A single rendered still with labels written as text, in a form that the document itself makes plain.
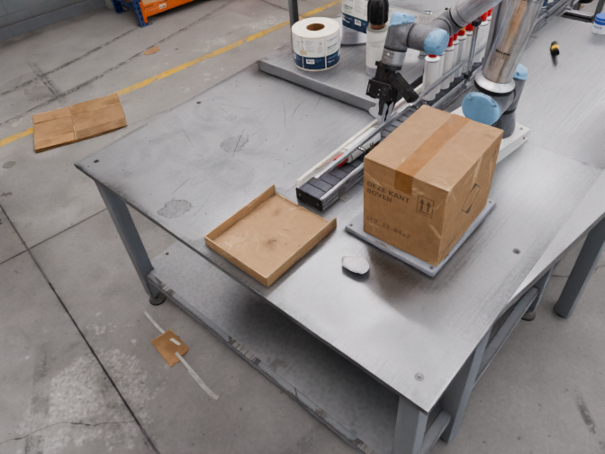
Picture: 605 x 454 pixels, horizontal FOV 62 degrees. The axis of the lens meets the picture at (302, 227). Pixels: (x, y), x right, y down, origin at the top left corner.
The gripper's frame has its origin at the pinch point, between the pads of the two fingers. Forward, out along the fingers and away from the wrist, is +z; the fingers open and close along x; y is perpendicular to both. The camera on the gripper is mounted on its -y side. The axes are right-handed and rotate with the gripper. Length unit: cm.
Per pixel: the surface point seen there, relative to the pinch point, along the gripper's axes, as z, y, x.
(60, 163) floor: 101, 223, 7
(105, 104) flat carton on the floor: 79, 262, -49
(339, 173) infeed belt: 12.8, -1.4, 22.4
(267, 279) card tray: 30, -13, 64
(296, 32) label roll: -17, 59, -17
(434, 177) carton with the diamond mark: -6, -40, 41
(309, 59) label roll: -8, 52, -19
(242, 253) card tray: 31, 2, 60
